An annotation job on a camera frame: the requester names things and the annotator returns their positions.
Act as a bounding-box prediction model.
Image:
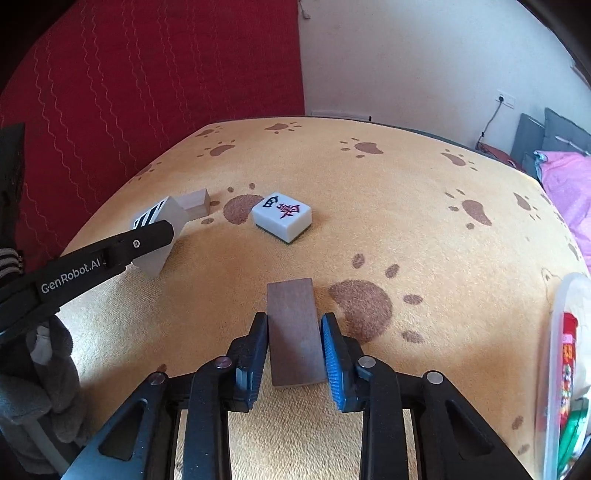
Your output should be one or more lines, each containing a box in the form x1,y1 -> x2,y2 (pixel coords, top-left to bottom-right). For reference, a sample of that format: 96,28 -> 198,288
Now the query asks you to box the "black power cable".
475,99 -> 504,151

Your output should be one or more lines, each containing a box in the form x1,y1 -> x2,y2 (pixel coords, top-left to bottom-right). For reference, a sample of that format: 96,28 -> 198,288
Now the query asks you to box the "white mahjong tile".
252,191 -> 312,244

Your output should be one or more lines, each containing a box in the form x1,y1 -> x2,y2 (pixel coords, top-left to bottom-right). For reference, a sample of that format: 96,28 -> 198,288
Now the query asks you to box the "pink duvet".
538,150 -> 591,273

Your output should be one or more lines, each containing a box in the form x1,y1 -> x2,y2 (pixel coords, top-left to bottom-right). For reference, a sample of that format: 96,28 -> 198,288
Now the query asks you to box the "clear plastic container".
536,272 -> 591,480

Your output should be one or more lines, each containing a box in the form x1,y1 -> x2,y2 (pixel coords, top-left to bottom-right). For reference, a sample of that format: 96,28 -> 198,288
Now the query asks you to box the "green white packet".
556,399 -> 591,467

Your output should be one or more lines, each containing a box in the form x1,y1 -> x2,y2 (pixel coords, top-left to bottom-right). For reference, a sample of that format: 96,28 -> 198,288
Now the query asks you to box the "red curtain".
0,0 -> 305,296

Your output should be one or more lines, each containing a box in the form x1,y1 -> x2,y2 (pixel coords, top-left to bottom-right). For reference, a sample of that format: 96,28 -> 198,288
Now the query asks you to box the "person's left hand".
0,314 -> 88,476

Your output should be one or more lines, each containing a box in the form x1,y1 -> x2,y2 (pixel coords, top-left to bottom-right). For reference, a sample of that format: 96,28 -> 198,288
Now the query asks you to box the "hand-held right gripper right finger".
321,312 -> 532,480

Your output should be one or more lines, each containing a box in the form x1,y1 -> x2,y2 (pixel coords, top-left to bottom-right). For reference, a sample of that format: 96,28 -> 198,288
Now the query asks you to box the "light wooden block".
178,188 -> 212,220

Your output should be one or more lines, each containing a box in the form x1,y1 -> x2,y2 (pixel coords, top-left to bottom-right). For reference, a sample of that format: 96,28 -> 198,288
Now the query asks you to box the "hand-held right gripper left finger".
69,311 -> 269,480

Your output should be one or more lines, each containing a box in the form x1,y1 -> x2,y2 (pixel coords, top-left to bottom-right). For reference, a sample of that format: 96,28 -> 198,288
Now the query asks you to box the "dark brown wooden block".
266,277 -> 328,387

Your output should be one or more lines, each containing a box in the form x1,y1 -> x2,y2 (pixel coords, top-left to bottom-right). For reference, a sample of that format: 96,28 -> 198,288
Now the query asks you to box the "red cloth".
478,142 -> 518,168

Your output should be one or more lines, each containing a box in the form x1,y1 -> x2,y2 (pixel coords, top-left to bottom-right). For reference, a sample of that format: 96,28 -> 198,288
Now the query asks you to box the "red printed packet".
558,313 -> 581,416

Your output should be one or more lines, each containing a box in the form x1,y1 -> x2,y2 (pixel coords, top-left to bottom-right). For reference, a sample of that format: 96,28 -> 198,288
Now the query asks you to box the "zebra striped triangular block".
131,195 -> 191,278

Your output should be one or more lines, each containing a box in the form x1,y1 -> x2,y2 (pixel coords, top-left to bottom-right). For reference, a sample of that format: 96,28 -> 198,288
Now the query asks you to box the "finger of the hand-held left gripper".
104,220 -> 177,274

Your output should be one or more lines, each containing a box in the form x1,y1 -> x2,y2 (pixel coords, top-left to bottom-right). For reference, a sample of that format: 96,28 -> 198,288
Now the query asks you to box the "yellow paw-print blanket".
58,116 -> 591,480

